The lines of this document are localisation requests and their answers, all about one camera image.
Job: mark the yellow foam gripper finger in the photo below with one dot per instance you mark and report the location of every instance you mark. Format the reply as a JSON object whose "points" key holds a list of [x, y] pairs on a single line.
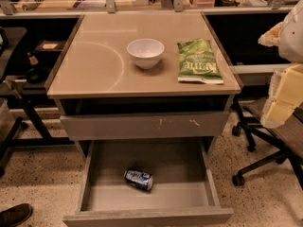
{"points": [[271, 37], [285, 94]]}

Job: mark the blue pepsi can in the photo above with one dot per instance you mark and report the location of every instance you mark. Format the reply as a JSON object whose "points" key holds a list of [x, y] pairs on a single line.
{"points": [[139, 179]]}

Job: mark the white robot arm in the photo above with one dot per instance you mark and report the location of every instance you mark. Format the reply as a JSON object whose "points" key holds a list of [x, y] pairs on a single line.
{"points": [[291, 37]]}

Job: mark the closed grey top drawer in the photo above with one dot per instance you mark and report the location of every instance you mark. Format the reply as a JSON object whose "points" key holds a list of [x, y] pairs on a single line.
{"points": [[143, 125]]}

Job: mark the grey drawer cabinet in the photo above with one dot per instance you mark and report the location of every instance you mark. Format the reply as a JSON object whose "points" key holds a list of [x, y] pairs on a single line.
{"points": [[97, 75]]}

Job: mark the open grey middle drawer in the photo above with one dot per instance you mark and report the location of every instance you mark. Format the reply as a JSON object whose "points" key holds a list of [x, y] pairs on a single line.
{"points": [[183, 191]]}

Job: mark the black office chair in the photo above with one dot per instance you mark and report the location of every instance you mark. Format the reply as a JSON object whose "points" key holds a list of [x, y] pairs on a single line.
{"points": [[288, 139]]}

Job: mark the green chip bag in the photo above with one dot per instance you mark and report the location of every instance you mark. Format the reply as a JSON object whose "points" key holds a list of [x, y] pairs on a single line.
{"points": [[197, 62]]}

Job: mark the white ceramic bowl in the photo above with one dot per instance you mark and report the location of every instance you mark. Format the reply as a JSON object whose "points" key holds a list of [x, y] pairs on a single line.
{"points": [[145, 53]]}

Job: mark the dark bottle with label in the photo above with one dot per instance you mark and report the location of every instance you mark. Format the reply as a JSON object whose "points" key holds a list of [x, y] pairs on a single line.
{"points": [[32, 59]]}

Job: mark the dark brown shoe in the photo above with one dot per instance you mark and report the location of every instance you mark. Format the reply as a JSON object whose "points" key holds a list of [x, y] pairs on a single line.
{"points": [[15, 215]]}

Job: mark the black desk frame left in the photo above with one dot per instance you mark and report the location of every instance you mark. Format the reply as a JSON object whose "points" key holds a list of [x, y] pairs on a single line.
{"points": [[10, 38]]}

